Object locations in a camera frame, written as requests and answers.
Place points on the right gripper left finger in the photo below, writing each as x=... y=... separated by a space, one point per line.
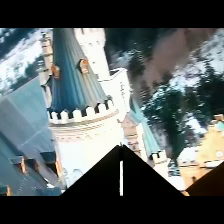
x=103 y=180

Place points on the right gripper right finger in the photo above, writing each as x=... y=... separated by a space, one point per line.
x=140 y=180

